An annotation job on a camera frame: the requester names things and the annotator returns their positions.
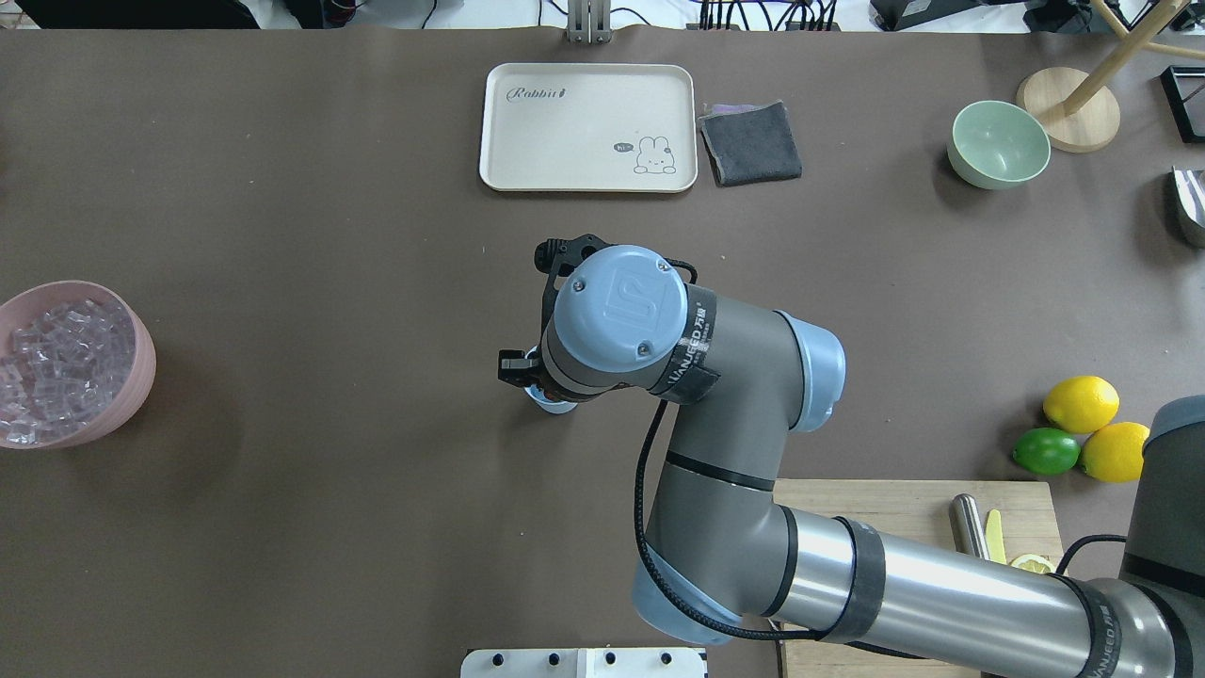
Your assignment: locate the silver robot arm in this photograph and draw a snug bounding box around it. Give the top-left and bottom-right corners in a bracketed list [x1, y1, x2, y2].
[498, 234, 1203, 677]

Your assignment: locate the steel ice scoop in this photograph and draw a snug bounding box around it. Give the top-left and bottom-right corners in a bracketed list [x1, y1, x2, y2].
[1170, 167, 1204, 250]

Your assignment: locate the pink bowl of ice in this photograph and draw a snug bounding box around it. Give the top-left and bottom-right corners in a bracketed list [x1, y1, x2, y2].
[2, 282, 155, 450]

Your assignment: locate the grey folded cloth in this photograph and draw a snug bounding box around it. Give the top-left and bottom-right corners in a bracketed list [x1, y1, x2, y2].
[698, 102, 803, 187]

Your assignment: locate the yellow lemon near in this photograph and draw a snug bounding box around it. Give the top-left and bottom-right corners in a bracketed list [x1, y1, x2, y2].
[1042, 375, 1119, 434]

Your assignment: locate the yellow lemon far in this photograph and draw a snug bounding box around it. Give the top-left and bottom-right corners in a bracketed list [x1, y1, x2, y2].
[1078, 421, 1150, 482]

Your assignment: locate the green lime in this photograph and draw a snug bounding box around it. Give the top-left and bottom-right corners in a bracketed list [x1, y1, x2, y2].
[1011, 428, 1082, 476]

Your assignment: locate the light blue plastic cup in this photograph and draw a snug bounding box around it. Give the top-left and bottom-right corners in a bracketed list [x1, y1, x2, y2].
[524, 369, 577, 415]

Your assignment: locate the black tray with glasses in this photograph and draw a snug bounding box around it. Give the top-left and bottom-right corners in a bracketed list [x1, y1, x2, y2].
[1159, 65, 1204, 143]

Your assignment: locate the yellow plastic knife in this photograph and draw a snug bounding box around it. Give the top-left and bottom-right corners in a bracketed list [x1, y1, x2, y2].
[983, 508, 1009, 565]

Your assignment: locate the lemon half slice upper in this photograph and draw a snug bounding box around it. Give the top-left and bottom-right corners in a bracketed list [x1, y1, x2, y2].
[1009, 553, 1057, 574]

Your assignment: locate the wooden glass holder stand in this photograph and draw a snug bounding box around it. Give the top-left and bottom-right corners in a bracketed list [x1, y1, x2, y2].
[1016, 1, 1203, 153]

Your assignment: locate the mint green bowl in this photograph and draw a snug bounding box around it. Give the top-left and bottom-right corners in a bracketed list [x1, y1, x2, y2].
[946, 100, 1052, 190]

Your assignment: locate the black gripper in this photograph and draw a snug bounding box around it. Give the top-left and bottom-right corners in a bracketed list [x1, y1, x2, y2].
[496, 234, 699, 389]

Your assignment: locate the steel muddler black cap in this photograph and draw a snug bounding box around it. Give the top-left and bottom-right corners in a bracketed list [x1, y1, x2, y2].
[948, 493, 991, 559]

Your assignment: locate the wooden cutting board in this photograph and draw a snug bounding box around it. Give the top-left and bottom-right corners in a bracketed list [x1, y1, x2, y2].
[775, 479, 1064, 677]

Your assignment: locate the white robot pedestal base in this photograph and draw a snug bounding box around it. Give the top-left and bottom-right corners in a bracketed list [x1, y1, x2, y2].
[459, 645, 709, 677]

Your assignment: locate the aluminium frame post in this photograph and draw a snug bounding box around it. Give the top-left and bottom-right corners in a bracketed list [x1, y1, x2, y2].
[565, 0, 615, 45]

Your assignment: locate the cream rabbit tray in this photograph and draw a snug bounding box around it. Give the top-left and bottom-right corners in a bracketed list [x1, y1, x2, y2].
[478, 63, 699, 193]

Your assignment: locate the yellow lemon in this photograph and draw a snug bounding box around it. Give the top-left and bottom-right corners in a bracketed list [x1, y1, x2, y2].
[1042, 375, 1119, 434]
[1078, 421, 1150, 482]

